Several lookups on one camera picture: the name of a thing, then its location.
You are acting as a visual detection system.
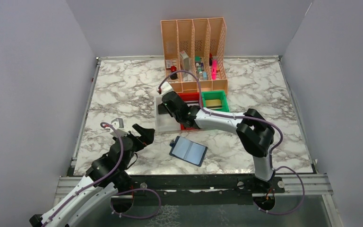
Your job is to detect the navy blue card holder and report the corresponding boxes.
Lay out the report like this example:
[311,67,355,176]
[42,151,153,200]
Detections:
[169,136,208,166]

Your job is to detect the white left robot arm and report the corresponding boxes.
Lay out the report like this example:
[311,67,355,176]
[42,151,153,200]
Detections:
[29,122,155,227]

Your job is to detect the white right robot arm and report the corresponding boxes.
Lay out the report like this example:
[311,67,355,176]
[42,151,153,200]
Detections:
[161,91,275,192]

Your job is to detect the gold card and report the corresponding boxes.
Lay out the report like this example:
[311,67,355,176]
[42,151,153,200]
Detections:
[205,99,223,109]

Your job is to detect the red plastic bin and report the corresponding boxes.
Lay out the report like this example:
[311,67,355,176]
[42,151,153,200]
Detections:
[177,93,201,131]

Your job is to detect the white plastic bin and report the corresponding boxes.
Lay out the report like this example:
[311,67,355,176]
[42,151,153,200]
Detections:
[154,95,181,132]

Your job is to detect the green plastic bin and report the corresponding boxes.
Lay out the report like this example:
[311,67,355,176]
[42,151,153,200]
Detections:
[201,90,229,112]

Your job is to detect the red and black stamp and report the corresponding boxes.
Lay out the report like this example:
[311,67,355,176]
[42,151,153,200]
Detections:
[170,66,178,80]

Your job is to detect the white box in organizer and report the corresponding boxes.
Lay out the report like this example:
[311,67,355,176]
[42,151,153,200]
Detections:
[179,51,190,71]

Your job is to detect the pink highlighter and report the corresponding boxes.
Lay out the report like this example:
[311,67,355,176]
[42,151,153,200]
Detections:
[211,60,217,80]

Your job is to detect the peach desk file organizer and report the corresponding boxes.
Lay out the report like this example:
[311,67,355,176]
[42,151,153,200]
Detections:
[160,17,228,94]

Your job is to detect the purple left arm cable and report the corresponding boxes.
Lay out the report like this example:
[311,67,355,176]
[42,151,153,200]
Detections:
[40,122,162,227]

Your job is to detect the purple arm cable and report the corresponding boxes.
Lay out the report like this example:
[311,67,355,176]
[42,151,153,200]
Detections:
[158,69,306,217]
[40,122,162,227]

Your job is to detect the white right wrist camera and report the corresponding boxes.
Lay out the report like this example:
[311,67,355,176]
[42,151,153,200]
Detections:
[157,82,174,96]

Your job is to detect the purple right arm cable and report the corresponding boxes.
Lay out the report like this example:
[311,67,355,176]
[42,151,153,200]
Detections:
[158,69,306,217]

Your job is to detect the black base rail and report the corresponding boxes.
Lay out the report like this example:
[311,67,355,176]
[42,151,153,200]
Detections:
[110,174,285,210]

